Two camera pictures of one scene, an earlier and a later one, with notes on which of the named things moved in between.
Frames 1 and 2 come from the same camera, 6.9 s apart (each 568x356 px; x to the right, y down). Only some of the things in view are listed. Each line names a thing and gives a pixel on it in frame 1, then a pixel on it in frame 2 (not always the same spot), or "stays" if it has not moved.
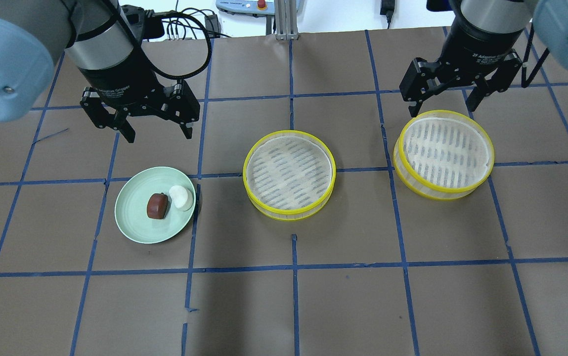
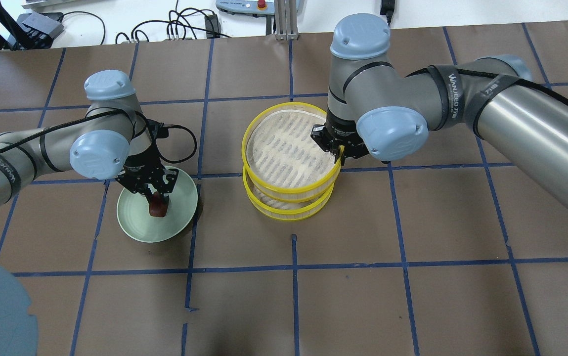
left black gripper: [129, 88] to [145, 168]
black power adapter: [387, 9] stays
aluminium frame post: [286, 24] stays
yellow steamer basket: [443, 155] to [282, 159]
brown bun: [157, 205] stays
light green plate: [152, 203] stays
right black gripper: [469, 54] to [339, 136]
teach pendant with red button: [247, 6] stays
